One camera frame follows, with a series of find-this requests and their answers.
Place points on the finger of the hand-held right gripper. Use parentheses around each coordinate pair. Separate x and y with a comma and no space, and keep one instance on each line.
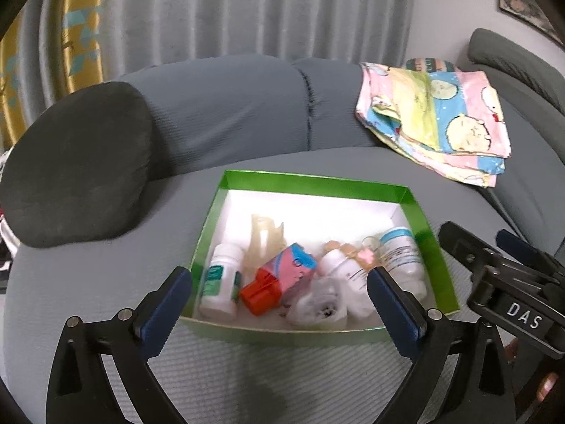
(463,247)
(516,247)

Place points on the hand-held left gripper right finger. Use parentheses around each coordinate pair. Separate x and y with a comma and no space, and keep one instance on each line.
(395,313)

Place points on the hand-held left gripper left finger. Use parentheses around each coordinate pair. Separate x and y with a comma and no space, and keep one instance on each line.
(167,304)

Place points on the white bottle with green label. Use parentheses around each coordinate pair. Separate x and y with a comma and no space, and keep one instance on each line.
(218,282)

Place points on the white bottle with blue label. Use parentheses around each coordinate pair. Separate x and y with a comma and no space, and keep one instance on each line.
(399,256)

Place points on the small white bottle beige cap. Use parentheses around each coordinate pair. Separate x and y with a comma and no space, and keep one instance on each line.
(337,263)

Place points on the white plastic bag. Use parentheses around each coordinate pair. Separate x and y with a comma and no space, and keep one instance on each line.
(318,304)

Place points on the translucent beige plastic piece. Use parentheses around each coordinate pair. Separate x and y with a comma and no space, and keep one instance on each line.
(260,247)

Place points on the pink and orange packet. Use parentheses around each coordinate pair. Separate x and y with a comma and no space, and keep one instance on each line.
(291,269)

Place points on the green cardboard box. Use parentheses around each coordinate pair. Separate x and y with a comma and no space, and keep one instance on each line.
(309,212)

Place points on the person's right hand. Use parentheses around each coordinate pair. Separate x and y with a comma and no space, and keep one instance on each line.
(546,386)

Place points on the folded cartoon printed cloth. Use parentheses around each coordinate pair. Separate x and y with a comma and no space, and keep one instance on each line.
(441,119)

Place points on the black cushion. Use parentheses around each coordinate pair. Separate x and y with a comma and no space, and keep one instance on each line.
(75,163)

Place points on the grey armchair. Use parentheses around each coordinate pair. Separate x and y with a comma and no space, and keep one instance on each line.
(507,62)

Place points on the green patterned cushion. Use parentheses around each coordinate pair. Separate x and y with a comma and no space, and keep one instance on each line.
(428,63)

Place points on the grey sofa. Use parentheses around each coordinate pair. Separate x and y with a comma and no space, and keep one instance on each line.
(220,110)

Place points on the yellow patterned curtain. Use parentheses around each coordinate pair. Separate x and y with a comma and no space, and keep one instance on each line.
(79,31)

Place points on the grey curtain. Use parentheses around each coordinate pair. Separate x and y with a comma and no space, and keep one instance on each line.
(242,9)

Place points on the framed wall picture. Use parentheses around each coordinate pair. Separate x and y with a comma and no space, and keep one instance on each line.
(521,0)

